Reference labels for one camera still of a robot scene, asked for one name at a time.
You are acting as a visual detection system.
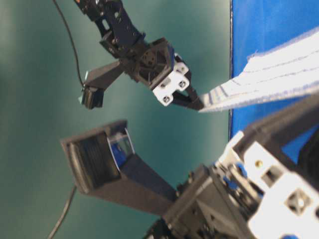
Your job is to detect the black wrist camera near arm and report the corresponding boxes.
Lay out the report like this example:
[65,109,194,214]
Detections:
[61,119,176,216]

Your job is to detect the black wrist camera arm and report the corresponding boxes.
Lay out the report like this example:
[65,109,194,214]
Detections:
[61,119,176,216]
[81,61,124,110]

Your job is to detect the black cable near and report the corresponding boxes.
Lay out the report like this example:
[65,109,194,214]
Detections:
[47,185,78,239]

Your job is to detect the near gripper white plate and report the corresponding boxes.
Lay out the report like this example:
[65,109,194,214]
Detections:
[142,96,319,239]

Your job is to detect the blue table mat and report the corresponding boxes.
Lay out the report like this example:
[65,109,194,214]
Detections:
[229,0,319,164]

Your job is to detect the white blue-striped towel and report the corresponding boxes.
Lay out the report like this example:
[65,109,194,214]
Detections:
[200,27,319,113]

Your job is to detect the far gripper white plate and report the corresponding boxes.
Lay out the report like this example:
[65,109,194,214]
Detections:
[101,37,205,111]

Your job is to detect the thin black cable far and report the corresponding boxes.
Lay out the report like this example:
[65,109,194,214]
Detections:
[52,0,85,88]

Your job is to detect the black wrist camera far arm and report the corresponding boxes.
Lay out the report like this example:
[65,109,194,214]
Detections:
[81,61,124,110]

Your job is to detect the black far robot arm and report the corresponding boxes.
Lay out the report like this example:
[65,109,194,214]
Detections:
[64,0,319,239]

